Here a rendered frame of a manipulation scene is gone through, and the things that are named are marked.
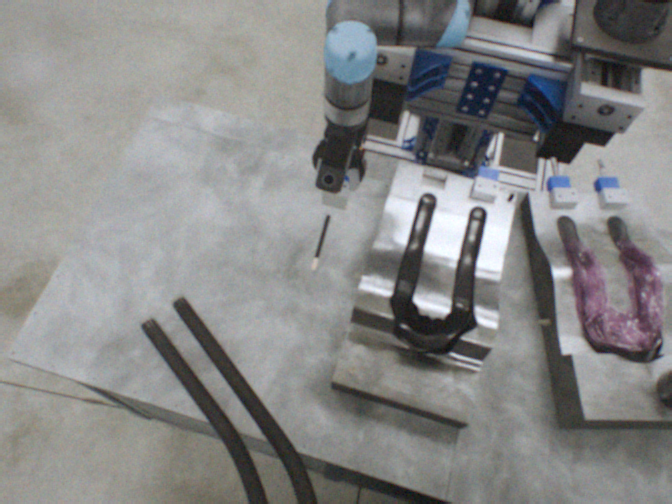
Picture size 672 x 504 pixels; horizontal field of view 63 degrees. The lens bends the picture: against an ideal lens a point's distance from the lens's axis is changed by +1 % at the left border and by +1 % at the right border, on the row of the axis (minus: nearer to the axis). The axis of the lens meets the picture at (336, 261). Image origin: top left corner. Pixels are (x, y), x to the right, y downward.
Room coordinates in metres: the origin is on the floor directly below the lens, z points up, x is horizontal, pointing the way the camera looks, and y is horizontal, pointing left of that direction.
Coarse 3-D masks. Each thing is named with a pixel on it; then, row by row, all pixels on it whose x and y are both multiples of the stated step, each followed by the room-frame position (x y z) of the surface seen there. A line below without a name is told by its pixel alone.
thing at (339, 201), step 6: (348, 186) 0.59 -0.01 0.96; (324, 192) 0.58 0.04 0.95; (342, 192) 0.58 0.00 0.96; (348, 192) 0.58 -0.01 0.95; (324, 198) 0.58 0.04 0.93; (330, 198) 0.58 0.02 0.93; (336, 198) 0.57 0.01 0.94; (342, 198) 0.57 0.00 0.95; (348, 198) 0.60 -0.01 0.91; (330, 204) 0.58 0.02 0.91; (336, 204) 0.57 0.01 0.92; (342, 204) 0.57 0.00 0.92
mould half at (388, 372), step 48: (432, 192) 0.64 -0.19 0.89; (384, 240) 0.52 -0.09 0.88; (432, 240) 0.53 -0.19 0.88; (384, 288) 0.39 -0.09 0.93; (432, 288) 0.40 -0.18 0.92; (480, 288) 0.42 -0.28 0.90; (384, 336) 0.32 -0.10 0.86; (480, 336) 0.31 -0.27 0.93; (336, 384) 0.22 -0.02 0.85; (384, 384) 0.23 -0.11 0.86; (432, 384) 0.24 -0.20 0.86
